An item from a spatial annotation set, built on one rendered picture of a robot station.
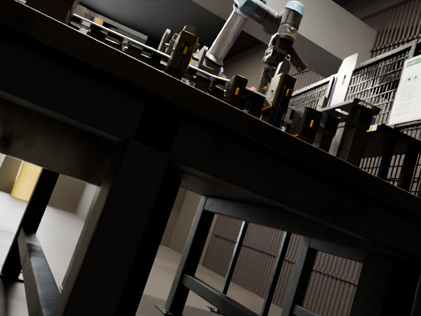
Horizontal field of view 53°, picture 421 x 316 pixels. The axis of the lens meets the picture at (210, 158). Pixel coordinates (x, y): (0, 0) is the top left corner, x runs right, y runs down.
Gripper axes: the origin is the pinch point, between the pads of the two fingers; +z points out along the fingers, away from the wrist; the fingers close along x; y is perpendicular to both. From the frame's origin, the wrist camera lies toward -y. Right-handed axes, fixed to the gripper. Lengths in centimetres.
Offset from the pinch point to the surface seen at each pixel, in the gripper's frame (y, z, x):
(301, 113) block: -3.8, 12.9, 20.6
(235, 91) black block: 20.6, 14.7, 20.5
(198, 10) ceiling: -20, -244, -463
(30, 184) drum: 123, 83, -580
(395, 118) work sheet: -54, -8, 2
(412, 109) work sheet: -54, -11, 11
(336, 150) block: -23.6, 18.7, 16.1
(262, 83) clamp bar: 0.4, -5.3, -15.2
